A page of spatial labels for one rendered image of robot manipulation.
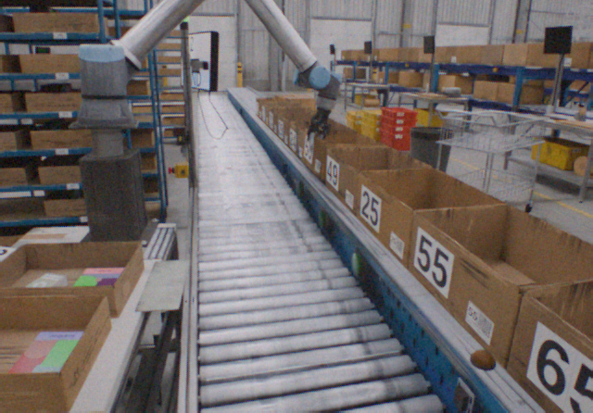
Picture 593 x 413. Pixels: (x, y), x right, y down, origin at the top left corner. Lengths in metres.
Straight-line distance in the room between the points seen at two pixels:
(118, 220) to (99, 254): 0.21
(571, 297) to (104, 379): 0.96
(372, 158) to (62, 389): 1.43
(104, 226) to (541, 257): 1.42
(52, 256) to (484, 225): 1.33
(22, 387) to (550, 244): 1.19
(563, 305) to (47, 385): 0.98
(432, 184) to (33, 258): 1.38
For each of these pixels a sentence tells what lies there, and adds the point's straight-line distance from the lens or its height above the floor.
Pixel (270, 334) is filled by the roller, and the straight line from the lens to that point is 1.14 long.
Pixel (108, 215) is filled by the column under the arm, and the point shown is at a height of 0.87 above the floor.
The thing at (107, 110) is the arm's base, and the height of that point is 1.24.
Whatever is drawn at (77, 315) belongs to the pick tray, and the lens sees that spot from 1.23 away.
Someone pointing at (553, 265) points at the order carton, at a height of 0.96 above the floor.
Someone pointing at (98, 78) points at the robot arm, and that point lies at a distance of 1.59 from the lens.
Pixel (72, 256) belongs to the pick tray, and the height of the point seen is 0.80.
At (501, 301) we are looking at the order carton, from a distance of 0.86.
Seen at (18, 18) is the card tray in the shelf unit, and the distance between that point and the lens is 2.61.
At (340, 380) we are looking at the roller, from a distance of 1.02.
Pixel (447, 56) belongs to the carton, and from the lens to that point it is 9.54.
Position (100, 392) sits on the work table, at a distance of 1.04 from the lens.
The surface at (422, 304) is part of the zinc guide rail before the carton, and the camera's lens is 1.02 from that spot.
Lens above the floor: 1.42
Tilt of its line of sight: 18 degrees down
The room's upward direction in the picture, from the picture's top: 1 degrees clockwise
